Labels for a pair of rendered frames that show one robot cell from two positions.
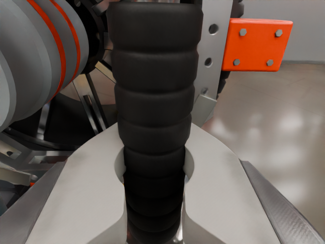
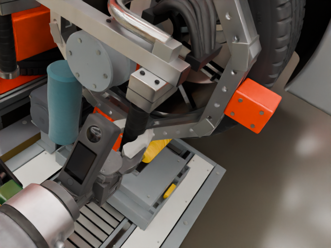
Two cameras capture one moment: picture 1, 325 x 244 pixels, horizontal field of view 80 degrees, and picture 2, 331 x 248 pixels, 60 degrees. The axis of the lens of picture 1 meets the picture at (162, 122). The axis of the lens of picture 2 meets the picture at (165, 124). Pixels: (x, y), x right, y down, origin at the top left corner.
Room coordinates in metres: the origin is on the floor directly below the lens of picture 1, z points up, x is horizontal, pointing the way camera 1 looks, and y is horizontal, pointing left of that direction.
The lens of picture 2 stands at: (-0.23, -0.17, 1.20)
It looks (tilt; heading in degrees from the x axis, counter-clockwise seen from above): 43 degrees down; 21
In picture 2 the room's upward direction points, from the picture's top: 21 degrees clockwise
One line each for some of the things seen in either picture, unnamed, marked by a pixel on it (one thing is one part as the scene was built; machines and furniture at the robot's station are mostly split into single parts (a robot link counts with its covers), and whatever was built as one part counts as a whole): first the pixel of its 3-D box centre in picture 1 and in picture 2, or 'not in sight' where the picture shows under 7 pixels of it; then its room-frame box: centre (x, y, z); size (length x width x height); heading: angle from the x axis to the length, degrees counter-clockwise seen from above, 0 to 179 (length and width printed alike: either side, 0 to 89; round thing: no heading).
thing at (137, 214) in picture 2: not in sight; (125, 164); (0.48, 0.22, 0.13); 0.50 x 0.36 x 0.10; 93
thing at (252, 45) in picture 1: (246, 44); (251, 105); (0.33, -0.13, 0.85); 0.09 x 0.08 x 0.07; 93
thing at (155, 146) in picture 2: not in sight; (163, 135); (0.42, 0.07, 0.51); 0.29 x 0.06 x 0.06; 3
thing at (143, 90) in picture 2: not in sight; (155, 82); (0.11, 0.01, 0.93); 0.09 x 0.05 x 0.05; 3
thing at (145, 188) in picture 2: not in sight; (137, 140); (0.48, 0.19, 0.32); 0.40 x 0.30 x 0.28; 93
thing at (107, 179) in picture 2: not in sight; (85, 181); (-0.03, 0.00, 0.80); 0.12 x 0.08 x 0.09; 3
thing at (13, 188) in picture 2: not in sight; (11, 195); (-0.08, 0.14, 0.64); 0.04 x 0.04 x 0.04; 3
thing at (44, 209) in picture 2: not in sight; (43, 218); (-0.12, -0.01, 0.81); 0.10 x 0.05 x 0.09; 93
